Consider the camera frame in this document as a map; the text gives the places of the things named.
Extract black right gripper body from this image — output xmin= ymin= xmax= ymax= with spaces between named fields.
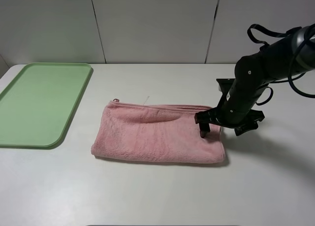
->
xmin=194 ymin=78 xmax=265 ymax=129

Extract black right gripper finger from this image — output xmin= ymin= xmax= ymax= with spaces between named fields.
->
xmin=199 ymin=123 xmax=211 ymax=138
xmin=234 ymin=121 xmax=258 ymax=136

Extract pink terry towel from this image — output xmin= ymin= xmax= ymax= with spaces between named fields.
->
xmin=91 ymin=99 xmax=225 ymax=164

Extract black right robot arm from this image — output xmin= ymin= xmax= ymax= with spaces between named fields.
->
xmin=194 ymin=24 xmax=315 ymax=138

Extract green plastic tray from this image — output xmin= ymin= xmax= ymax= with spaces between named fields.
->
xmin=0 ymin=63 xmax=93 ymax=149

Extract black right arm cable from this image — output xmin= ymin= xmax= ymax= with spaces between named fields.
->
xmin=247 ymin=24 xmax=315 ymax=106

